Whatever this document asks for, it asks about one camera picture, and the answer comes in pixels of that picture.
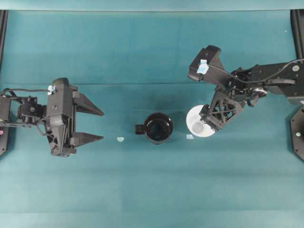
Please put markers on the black right frame rail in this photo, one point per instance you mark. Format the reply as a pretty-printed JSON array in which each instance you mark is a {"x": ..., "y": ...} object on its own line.
[{"x": 297, "y": 24}]

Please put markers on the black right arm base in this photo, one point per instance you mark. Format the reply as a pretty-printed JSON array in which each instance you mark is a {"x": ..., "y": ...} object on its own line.
[{"x": 297, "y": 132}]

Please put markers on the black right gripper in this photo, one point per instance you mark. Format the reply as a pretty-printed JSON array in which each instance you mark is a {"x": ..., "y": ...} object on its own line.
[{"x": 223, "y": 109}]

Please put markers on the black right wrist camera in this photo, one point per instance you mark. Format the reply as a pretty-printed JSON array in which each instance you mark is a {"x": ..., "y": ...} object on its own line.
[{"x": 207, "y": 67}]

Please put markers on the left blue tape marker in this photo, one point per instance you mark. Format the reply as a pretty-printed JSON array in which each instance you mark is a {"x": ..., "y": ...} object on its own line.
[{"x": 120, "y": 139}]

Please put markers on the black left frame rail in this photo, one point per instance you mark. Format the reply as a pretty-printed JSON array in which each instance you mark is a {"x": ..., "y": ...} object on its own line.
[{"x": 3, "y": 27}]

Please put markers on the right blue tape marker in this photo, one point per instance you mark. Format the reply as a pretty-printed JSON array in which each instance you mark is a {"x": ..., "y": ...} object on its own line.
[{"x": 189, "y": 136}]

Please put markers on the black frame rail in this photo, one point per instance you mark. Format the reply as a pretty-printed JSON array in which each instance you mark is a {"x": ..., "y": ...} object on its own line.
[
  {"x": 3, "y": 27},
  {"x": 297, "y": 24}
]

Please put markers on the blue tape marker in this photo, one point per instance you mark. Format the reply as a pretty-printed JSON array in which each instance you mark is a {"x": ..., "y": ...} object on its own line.
[
  {"x": 120, "y": 139},
  {"x": 189, "y": 136}
]

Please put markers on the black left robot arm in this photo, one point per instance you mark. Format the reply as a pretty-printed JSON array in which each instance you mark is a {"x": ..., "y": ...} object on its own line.
[{"x": 23, "y": 111}]

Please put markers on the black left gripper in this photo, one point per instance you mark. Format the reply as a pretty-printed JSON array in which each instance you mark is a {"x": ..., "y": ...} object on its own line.
[{"x": 60, "y": 119}]

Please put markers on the white paper cup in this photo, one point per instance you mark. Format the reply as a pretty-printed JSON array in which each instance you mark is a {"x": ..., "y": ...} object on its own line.
[{"x": 197, "y": 126}]

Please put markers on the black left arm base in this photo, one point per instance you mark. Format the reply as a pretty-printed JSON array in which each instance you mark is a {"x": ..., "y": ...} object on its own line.
[{"x": 4, "y": 133}]

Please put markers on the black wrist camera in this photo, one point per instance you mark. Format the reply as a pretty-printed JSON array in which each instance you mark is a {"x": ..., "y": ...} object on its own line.
[
  {"x": 207, "y": 67},
  {"x": 61, "y": 81}
]

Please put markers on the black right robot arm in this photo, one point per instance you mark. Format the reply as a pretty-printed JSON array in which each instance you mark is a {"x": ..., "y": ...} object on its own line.
[{"x": 244, "y": 87}]

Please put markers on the black cup holder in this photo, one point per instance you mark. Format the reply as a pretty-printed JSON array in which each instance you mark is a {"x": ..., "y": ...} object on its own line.
[{"x": 157, "y": 127}]

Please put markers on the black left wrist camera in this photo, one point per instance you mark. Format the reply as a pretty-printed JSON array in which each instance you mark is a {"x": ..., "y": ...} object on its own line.
[{"x": 61, "y": 81}]

